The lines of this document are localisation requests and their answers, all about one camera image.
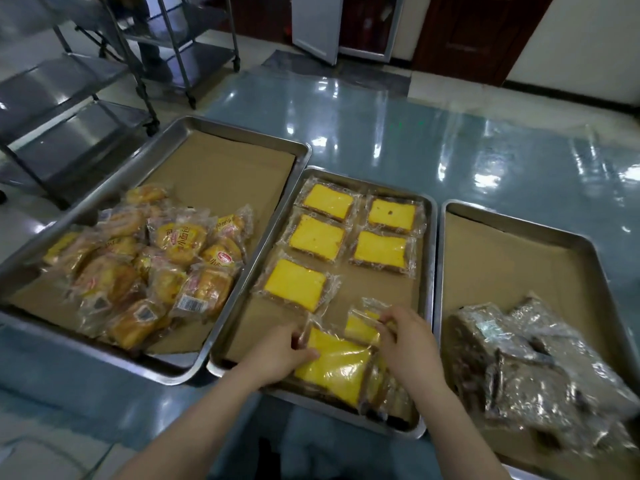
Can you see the white framed door leaf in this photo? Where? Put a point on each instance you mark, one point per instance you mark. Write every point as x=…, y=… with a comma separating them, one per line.
x=317, y=24

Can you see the pile of brown cake packets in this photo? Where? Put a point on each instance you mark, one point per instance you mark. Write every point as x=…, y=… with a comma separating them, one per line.
x=525, y=389

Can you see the yellow cake slice packets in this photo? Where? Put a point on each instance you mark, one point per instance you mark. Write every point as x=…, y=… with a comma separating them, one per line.
x=295, y=284

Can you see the dark wooden door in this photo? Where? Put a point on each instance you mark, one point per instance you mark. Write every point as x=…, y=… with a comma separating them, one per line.
x=475, y=39

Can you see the person's left forearm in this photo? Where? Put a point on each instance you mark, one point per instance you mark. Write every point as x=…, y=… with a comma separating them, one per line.
x=200, y=429

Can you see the person's right hand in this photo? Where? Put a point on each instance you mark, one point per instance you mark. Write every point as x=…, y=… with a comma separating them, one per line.
x=415, y=349

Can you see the aluminium framed glass door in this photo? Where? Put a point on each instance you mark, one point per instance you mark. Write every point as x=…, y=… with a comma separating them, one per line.
x=370, y=24

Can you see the pile of small bun packets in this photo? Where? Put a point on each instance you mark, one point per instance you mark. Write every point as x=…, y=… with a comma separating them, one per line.
x=175, y=239

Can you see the brown paper tray liner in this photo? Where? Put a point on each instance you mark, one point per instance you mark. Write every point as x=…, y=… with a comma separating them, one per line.
x=350, y=289
x=500, y=259
x=225, y=164

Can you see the steel tray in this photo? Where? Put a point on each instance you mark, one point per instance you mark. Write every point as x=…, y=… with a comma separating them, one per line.
x=429, y=274
x=525, y=224
x=150, y=144

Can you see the person's left hand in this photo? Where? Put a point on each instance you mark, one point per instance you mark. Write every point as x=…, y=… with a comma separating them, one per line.
x=275, y=359

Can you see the plastic covered teal tablecloth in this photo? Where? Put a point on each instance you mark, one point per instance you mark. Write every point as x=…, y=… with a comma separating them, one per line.
x=400, y=144

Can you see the person's right forearm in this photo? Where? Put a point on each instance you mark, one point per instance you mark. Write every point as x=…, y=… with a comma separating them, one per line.
x=460, y=434

